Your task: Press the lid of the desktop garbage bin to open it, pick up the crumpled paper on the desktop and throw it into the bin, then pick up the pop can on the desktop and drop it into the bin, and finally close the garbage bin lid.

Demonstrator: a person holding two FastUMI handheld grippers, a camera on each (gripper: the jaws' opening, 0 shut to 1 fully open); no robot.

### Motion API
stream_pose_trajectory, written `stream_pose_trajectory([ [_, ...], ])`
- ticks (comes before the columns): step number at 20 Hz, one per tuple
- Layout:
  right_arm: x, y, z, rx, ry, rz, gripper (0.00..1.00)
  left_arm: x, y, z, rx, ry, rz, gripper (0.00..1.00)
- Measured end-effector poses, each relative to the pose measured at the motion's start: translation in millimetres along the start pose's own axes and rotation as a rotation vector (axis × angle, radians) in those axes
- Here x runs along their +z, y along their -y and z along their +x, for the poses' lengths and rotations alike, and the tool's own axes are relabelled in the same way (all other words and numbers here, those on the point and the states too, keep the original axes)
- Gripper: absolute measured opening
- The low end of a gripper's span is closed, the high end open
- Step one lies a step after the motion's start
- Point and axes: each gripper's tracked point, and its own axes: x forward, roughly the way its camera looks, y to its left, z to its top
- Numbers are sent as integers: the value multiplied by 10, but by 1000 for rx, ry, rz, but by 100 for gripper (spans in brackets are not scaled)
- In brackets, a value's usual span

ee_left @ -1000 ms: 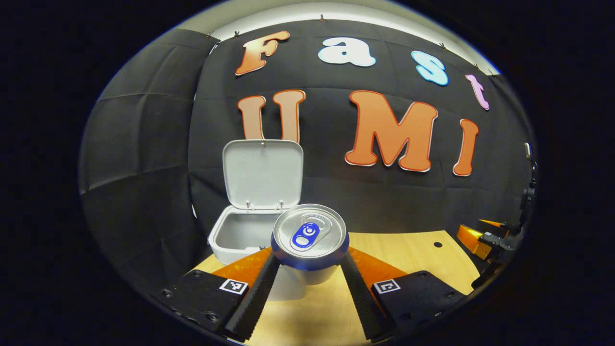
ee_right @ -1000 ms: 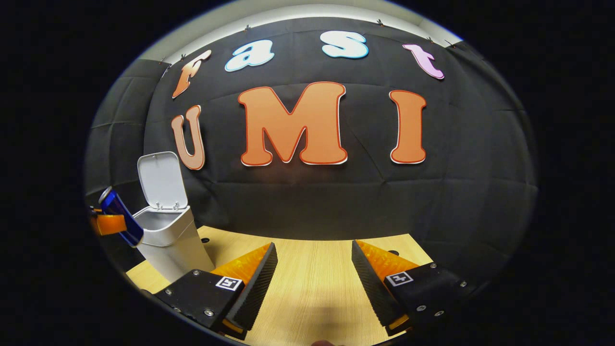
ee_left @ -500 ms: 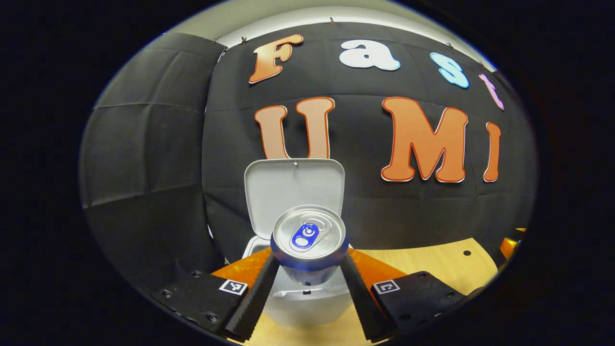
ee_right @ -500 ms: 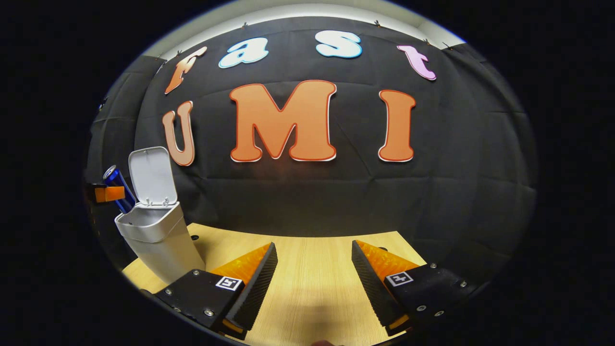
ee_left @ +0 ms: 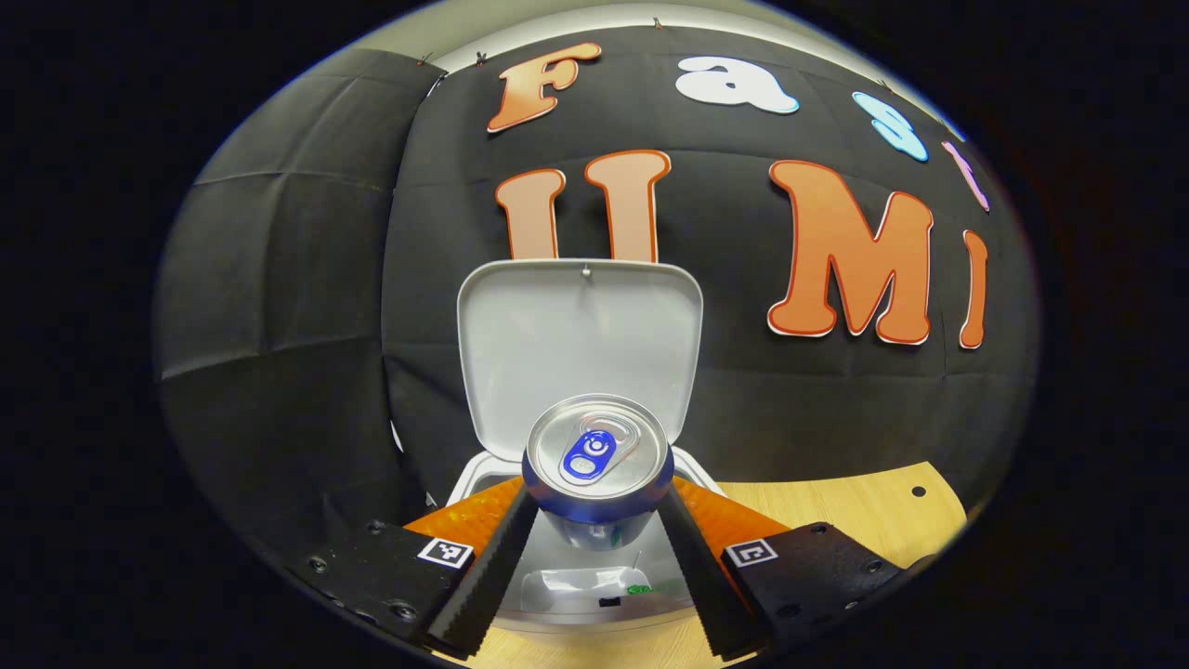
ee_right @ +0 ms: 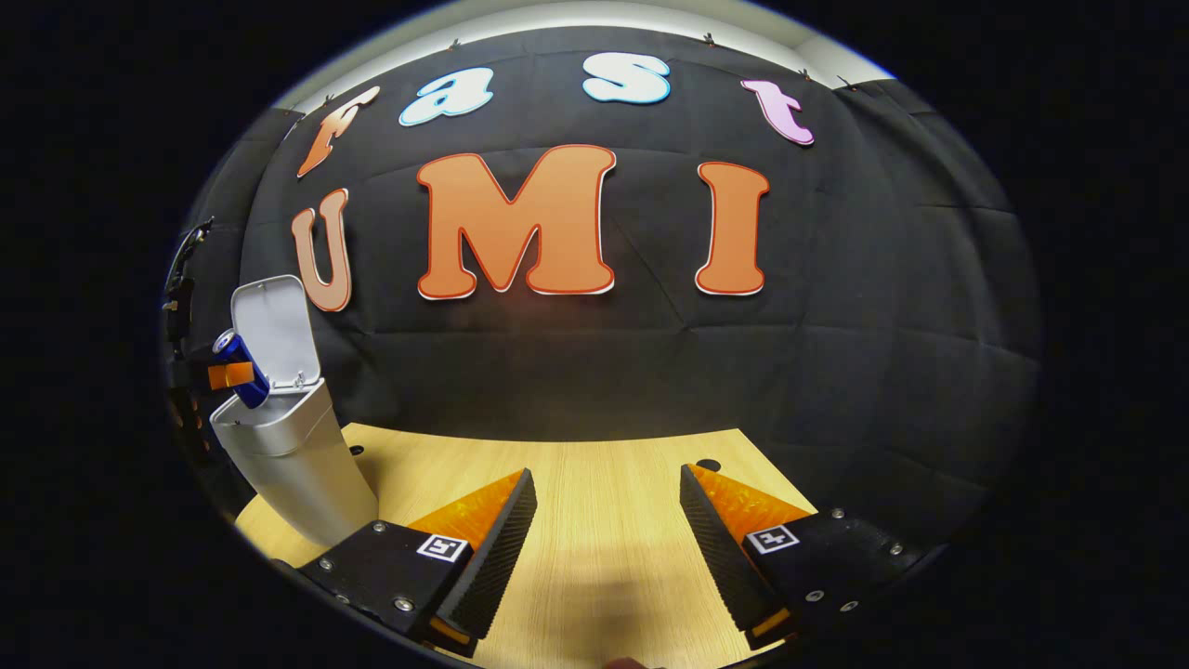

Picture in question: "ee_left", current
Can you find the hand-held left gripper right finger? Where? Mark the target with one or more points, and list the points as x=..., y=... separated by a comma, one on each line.
x=701, y=585

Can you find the wooden desktop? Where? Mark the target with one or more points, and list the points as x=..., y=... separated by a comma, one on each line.
x=836, y=511

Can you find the white desktop garbage bin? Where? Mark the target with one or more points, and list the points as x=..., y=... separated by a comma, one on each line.
x=576, y=325

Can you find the blue pop can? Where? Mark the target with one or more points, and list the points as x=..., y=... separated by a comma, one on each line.
x=594, y=446

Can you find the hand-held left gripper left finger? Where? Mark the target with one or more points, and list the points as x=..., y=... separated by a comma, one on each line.
x=483, y=585

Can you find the black backdrop cloth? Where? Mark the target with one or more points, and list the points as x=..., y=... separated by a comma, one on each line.
x=325, y=279

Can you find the green paper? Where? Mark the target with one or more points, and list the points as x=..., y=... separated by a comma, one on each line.
x=639, y=589

